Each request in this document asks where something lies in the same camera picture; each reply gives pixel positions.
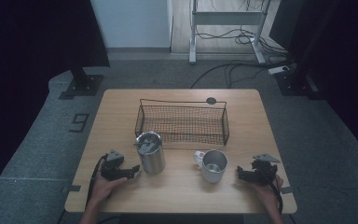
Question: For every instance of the steel tumbler with lid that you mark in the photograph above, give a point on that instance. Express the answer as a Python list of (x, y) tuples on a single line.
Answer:
[(150, 154)]

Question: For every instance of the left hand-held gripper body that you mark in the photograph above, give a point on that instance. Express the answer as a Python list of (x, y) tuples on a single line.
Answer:
[(113, 168)]

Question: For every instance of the black stand base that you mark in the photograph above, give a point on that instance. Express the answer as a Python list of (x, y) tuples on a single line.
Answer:
[(85, 85), (295, 85)]

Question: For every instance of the white power strip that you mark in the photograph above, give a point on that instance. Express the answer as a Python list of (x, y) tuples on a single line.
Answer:
[(278, 70)]

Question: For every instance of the white mug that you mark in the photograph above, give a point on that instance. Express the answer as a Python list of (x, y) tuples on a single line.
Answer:
[(213, 168)]

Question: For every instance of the person's left hand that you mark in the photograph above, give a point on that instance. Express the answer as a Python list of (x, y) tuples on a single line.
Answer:
[(102, 188)]

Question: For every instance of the black curtain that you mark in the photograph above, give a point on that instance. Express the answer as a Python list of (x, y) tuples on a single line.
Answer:
[(28, 62), (338, 62)]

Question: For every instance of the white desk frame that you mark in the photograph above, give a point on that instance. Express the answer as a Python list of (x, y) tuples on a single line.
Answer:
[(227, 18)]

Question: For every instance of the grey tape strip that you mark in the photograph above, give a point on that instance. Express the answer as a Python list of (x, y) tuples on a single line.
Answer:
[(286, 190), (74, 188)]

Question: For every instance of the person's right hand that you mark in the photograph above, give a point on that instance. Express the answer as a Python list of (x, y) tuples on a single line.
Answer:
[(268, 194)]

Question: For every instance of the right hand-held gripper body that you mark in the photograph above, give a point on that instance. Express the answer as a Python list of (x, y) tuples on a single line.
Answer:
[(264, 171)]

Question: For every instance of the round dark table grommet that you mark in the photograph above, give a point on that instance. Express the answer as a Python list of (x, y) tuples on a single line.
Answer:
[(211, 100)]

